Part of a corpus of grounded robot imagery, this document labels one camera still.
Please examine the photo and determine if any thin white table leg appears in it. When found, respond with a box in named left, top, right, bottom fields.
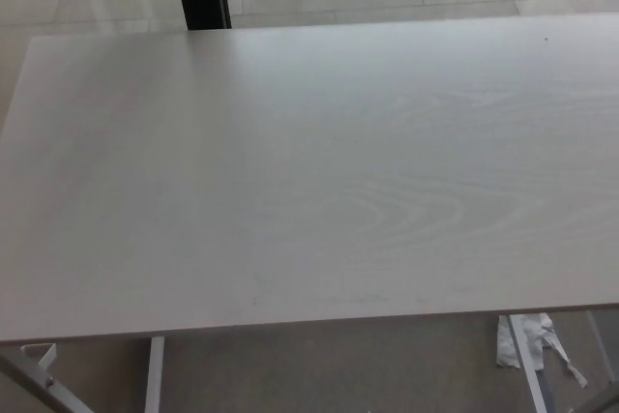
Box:
left=584, top=310, right=616, bottom=380

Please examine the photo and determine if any grey diagonal table brace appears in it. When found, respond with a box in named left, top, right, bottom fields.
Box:
left=0, top=352, right=84, bottom=413

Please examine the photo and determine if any crumpled white paper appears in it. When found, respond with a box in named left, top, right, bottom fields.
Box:
left=495, top=313, right=589, bottom=389

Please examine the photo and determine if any white metal table bracket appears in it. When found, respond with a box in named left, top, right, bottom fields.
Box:
left=19, top=342, right=57, bottom=378

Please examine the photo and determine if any white slanted table leg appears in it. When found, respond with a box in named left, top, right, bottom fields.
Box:
left=506, top=314, right=553, bottom=413

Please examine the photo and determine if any white straight table leg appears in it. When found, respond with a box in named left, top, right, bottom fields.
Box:
left=144, top=336, right=166, bottom=413

